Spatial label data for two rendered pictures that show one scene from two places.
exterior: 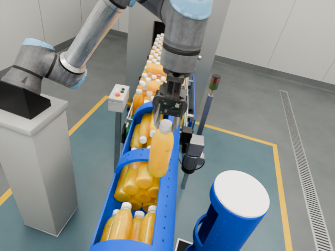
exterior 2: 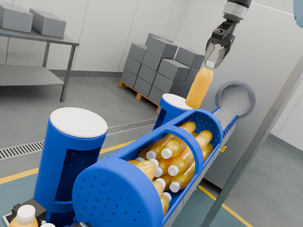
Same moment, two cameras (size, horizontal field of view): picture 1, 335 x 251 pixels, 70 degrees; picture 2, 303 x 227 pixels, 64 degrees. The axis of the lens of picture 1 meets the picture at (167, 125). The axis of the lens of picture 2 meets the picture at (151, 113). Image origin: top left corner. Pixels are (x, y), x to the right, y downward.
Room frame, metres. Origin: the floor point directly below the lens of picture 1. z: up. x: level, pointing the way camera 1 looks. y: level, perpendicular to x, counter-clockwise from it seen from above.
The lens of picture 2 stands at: (1.64, 0.29, 1.64)
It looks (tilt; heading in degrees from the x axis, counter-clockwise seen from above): 22 degrees down; 203
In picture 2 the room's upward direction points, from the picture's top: 21 degrees clockwise
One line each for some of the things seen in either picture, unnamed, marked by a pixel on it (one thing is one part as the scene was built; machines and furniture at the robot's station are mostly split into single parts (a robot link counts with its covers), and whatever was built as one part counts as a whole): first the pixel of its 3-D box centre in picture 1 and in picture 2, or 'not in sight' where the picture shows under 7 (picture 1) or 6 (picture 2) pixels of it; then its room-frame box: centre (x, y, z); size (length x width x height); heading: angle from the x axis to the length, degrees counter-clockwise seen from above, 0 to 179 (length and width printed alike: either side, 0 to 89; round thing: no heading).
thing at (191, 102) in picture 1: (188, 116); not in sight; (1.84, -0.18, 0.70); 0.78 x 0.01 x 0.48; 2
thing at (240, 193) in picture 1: (241, 191); (80, 121); (0.79, -0.42, 1.03); 0.28 x 0.28 x 0.01
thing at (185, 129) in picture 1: (185, 135); (28, 222); (1.25, -0.13, 0.95); 0.10 x 0.07 x 0.10; 92
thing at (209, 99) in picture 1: (194, 148); not in sight; (1.60, -0.28, 0.55); 0.04 x 0.04 x 1.10; 2
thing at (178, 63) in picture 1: (180, 58); (234, 11); (0.56, 0.00, 1.74); 0.10 x 0.09 x 0.05; 91
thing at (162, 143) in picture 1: (161, 150); (200, 86); (0.58, 0.01, 1.41); 0.07 x 0.07 x 0.19
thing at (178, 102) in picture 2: not in sight; (177, 101); (-0.23, -0.33, 1.03); 0.28 x 0.28 x 0.01
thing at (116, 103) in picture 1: (119, 97); not in sight; (1.39, 0.37, 1.05); 0.20 x 0.10 x 0.10; 2
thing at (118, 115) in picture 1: (117, 154); not in sight; (1.39, 0.37, 0.50); 0.04 x 0.04 x 1.00; 2
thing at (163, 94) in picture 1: (173, 89); (226, 32); (0.55, 0.00, 1.65); 0.09 x 0.08 x 0.12; 1
